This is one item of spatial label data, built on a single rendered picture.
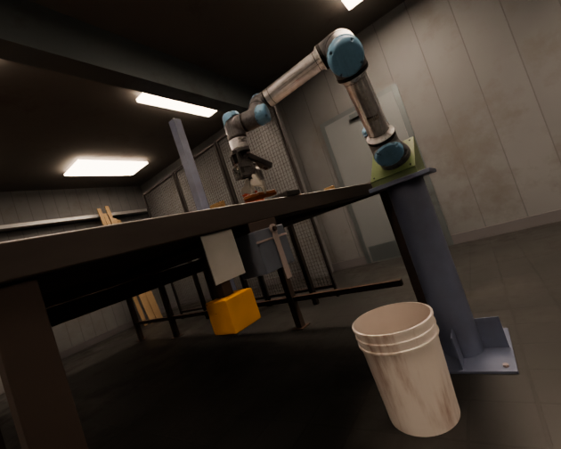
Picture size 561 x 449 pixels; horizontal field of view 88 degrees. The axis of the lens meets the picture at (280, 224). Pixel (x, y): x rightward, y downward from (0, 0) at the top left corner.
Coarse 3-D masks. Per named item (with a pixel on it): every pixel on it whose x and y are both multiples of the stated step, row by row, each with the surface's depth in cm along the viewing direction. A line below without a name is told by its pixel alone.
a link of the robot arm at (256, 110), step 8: (256, 104) 117; (264, 104) 114; (248, 112) 114; (256, 112) 113; (264, 112) 113; (240, 120) 115; (248, 120) 114; (256, 120) 114; (264, 120) 114; (248, 128) 117
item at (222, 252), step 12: (204, 240) 69; (216, 240) 72; (228, 240) 74; (216, 252) 70; (228, 252) 73; (216, 264) 70; (228, 264) 72; (240, 264) 75; (216, 276) 69; (228, 276) 71
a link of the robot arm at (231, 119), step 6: (228, 114) 116; (234, 114) 117; (228, 120) 116; (234, 120) 116; (228, 126) 117; (234, 126) 116; (240, 126) 116; (228, 132) 117; (234, 132) 116; (240, 132) 117; (246, 132) 119; (228, 138) 119
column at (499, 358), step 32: (416, 192) 133; (416, 224) 134; (416, 256) 137; (448, 256) 133; (448, 288) 132; (448, 320) 133; (480, 320) 133; (448, 352) 137; (480, 352) 131; (512, 352) 125
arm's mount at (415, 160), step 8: (408, 144) 142; (416, 144) 142; (416, 152) 138; (408, 160) 135; (416, 160) 134; (376, 168) 148; (400, 168) 136; (408, 168) 133; (416, 168) 131; (424, 168) 141; (376, 176) 144; (384, 176) 140; (392, 176) 138; (400, 176) 136; (376, 184) 143
